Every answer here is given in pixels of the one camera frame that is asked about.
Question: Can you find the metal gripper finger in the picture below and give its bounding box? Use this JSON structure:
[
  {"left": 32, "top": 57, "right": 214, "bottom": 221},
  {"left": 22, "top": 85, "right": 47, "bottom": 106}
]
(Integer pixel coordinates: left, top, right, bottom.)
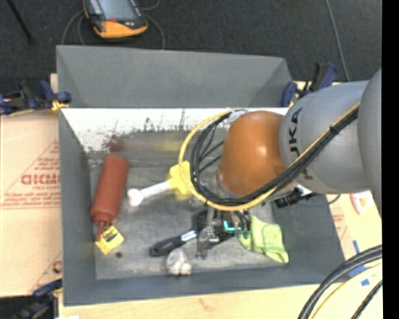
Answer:
[{"left": 194, "top": 228, "right": 221, "bottom": 261}]

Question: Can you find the yellow-green cloth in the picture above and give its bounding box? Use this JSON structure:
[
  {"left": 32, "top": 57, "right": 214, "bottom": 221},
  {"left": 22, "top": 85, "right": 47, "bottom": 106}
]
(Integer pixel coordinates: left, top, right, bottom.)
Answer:
[{"left": 234, "top": 214, "right": 291, "bottom": 265}]

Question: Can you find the brown cardboard board, red print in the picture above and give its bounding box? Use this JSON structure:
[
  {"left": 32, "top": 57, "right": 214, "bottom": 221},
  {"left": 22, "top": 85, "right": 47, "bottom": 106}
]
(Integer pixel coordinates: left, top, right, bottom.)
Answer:
[{"left": 0, "top": 107, "right": 65, "bottom": 299}]

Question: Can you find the white ball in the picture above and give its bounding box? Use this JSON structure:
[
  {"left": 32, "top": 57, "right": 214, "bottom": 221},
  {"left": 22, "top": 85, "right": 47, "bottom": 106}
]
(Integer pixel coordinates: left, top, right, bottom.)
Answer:
[{"left": 166, "top": 248, "right": 193, "bottom": 276}]

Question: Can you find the small yellow box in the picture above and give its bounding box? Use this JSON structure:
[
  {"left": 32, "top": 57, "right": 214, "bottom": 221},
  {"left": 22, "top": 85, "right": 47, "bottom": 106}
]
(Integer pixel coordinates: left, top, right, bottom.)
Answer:
[{"left": 94, "top": 225, "right": 125, "bottom": 256}]

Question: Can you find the black cylinder on white bracket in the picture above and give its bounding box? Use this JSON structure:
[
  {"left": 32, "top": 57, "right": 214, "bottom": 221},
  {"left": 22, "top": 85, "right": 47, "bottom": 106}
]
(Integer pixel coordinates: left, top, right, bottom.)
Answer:
[{"left": 274, "top": 187, "right": 317, "bottom": 209}]

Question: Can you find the grey metal bin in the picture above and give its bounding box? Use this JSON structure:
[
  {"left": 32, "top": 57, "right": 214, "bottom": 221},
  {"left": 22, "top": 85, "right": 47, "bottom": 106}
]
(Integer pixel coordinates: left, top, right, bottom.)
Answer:
[{"left": 55, "top": 45, "right": 347, "bottom": 307}]

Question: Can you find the black handled tool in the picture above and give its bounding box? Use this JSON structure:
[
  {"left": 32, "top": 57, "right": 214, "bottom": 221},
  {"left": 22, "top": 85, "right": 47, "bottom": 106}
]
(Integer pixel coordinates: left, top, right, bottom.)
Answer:
[{"left": 148, "top": 229, "right": 200, "bottom": 258}]

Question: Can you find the red-brown squeeze bottle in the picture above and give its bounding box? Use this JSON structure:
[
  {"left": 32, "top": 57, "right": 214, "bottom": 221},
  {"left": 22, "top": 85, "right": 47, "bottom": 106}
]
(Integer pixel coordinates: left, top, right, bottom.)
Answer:
[{"left": 90, "top": 154, "right": 131, "bottom": 243}]

